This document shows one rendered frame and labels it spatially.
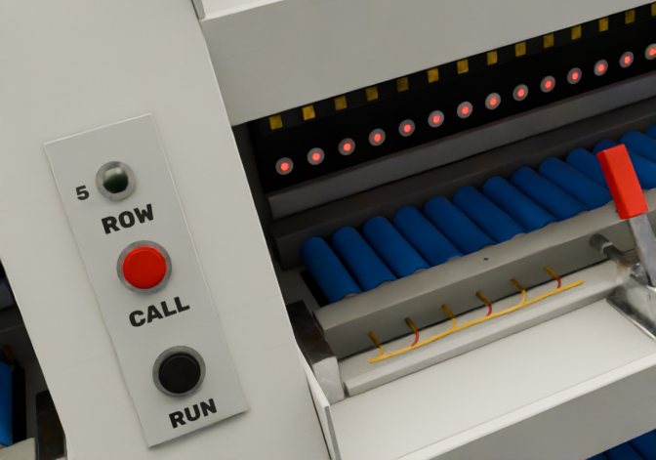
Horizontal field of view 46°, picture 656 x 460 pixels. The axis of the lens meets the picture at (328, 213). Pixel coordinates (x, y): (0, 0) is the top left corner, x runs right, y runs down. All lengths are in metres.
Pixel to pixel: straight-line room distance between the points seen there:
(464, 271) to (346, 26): 0.15
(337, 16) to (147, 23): 0.07
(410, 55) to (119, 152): 0.13
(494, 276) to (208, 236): 0.17
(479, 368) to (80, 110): 0.22
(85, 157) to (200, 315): 0.07
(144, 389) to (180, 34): 0.13
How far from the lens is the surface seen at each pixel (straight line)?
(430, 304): 0.41
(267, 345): 0.32
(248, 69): 0.31
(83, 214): 0.30
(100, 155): 0.30
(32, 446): 0.38
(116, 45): 0.30
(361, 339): 0.40
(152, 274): 0.30
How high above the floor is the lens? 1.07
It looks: 10 degrees down
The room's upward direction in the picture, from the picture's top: 16 degrees counter-clockwise
